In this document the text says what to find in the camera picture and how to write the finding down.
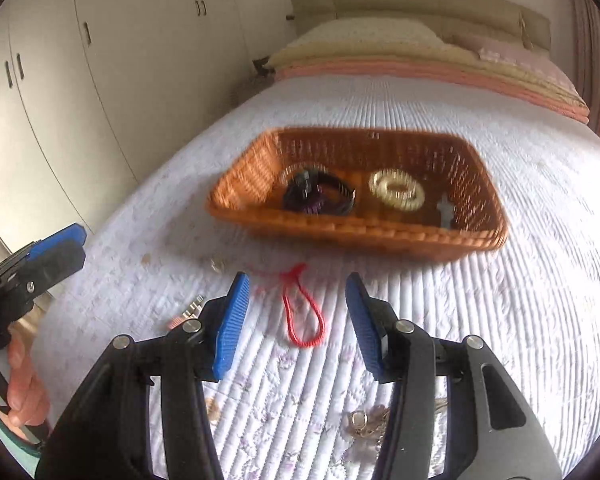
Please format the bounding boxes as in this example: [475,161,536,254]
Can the pink-headed key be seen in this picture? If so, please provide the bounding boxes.
[168,295,206,330]

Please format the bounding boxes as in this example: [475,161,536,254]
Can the black watch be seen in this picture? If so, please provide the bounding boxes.
[283,169,356,216]

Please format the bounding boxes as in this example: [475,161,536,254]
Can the cream spiral hair tie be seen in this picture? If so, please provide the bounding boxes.
[367,167,426,213]

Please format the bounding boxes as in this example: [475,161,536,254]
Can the purple spiral hair tie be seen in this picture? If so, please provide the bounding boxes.
[294,192,332,216]

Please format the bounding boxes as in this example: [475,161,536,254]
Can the clear spiral hair tie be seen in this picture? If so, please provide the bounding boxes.
[279,161,332,183]

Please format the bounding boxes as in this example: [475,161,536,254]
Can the teal sleeve forearm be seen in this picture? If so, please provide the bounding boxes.
[0,420,41,479]

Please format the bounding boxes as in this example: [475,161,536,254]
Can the person's left hand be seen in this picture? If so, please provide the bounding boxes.
[0,328,50,441]

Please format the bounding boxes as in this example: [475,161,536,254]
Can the small gold earring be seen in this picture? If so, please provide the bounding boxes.
[210,259,224,273]

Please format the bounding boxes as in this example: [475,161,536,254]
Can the white built-in wardrobe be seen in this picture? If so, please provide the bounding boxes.
[0,0,261,248]

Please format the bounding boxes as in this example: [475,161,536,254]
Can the white quilted bedspread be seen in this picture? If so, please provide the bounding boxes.
[32,76,600,479]

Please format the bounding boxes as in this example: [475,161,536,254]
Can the orange wicker basket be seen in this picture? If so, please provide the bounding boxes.
[207,127,508,262]

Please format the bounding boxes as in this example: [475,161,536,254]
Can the dark object on nightstand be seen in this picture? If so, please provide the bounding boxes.
[252,56,275,78]

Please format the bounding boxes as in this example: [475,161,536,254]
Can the folded yellow pink blankets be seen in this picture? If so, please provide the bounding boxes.
[268,41,590,124]

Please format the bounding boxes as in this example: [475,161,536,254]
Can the pink pillow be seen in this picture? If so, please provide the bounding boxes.
[466,36,573,88]

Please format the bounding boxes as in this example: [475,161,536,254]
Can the cream floral pillow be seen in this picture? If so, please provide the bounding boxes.
[289,16,446,48]

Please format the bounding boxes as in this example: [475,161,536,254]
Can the beige padded headboard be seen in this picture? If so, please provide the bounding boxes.
[289,0,550,53]

